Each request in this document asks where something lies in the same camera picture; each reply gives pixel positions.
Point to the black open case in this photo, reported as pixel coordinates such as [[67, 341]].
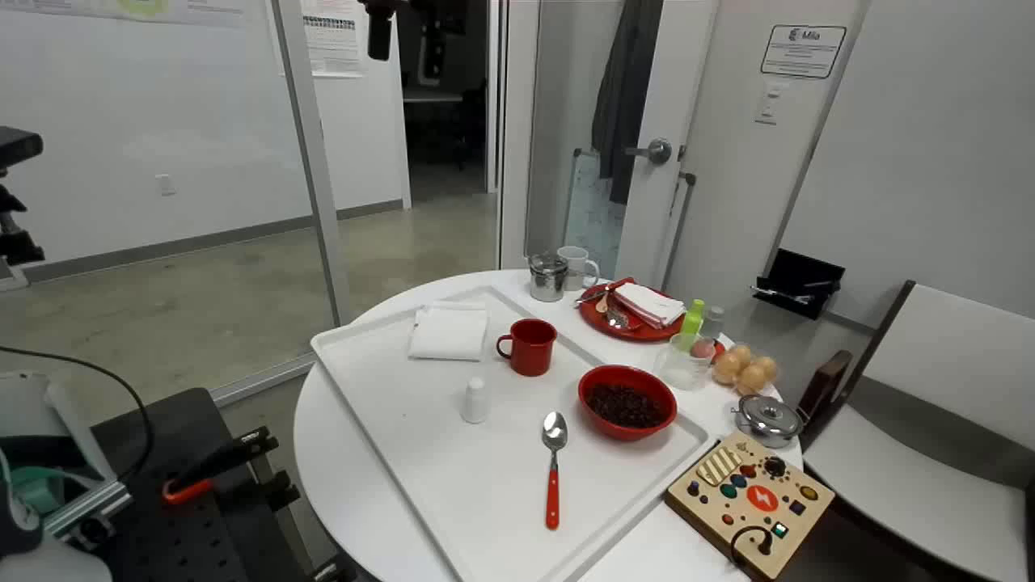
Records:
[[799, 283]]

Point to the dark hanging jacket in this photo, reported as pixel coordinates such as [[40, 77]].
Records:
[[628, 84]]

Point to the large white tray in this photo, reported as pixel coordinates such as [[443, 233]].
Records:
[[456, 474]]

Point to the wooden busy board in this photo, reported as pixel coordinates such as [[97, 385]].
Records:
[[754, 501]]

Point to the red enamel mug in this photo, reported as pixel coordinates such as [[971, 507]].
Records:
[[531, 351]]

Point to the light grey chair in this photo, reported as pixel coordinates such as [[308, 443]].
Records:
[[939, 367]]

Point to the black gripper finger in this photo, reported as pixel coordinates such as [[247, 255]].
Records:
[[432, 48], [379, 37]]

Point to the white wall sign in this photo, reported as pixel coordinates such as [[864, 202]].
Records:
[[803, 48]]

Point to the small leaning whiteboard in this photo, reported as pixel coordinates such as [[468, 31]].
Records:
[[592, 215]]

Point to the white napkin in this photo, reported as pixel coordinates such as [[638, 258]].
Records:
[[652, 304]]

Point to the clear plastic container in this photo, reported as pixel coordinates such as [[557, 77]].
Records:
[[682, 369]]

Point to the tan round bun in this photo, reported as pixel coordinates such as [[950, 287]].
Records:
[[728, 367], [753, 378]]

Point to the dark beans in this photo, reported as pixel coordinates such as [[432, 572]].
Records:
[[628, 406]]

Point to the white light switch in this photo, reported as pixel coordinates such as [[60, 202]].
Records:
[[765, 105]]

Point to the clear glass measuring cup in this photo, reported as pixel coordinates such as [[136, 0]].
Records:
[[582, 263]]

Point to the folded white cloth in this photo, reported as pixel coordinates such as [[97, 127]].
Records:
[[449, 335]]

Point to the red bowl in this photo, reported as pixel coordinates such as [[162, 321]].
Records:
[[628, 431]]

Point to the red plate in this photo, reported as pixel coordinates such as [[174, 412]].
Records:
[[637, 332]]

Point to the white door with window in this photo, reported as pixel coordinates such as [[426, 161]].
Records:
[[678, 84]]

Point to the steel canister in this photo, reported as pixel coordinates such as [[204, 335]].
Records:
[[548, 280]]

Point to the green baby bottle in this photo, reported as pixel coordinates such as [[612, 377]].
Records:
[[689, 323]]

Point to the white and green equipment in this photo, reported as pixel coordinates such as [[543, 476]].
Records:
[[35, 431]]

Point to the black breadboard table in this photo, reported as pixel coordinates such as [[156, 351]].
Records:
[[197, 537]]

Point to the round metal lid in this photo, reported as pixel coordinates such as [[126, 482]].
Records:
[[767, 421]]

